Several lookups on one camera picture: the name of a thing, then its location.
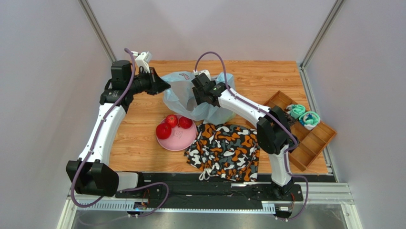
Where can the red apple left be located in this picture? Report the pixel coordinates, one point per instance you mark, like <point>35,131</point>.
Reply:
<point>163,131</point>

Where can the teal white sock roll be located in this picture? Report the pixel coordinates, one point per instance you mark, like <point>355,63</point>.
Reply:
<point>309,120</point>

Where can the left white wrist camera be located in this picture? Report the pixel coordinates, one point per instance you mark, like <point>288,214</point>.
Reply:
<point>142,60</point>

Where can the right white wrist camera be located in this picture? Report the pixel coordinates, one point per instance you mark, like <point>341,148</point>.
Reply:
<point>205,72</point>

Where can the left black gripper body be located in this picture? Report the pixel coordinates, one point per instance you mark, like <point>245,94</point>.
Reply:
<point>141,83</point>

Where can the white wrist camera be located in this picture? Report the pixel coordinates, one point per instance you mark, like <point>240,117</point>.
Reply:
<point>205,72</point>
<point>142,60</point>

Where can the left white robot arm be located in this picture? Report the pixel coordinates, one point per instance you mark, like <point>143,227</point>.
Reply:
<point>90,173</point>

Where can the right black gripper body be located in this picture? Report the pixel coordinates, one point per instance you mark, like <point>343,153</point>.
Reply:
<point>197,87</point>

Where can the red apple right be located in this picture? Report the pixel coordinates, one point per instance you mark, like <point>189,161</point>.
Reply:
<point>185,122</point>

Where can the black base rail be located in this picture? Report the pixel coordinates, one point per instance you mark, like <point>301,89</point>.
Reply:
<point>185,190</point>

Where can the teal sock roll left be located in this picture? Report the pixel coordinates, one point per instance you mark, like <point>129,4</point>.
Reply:
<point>295,110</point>

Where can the camouflage patterned cloth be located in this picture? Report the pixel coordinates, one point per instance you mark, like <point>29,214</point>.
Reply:
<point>227,151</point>

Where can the pink plate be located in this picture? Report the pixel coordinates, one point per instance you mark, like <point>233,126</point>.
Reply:
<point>180,138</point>

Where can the red apple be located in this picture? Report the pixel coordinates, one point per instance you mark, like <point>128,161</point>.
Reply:
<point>163,131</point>
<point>185,122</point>
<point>172,120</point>

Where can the red apple back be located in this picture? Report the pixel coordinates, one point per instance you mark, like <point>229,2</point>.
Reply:
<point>172,120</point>

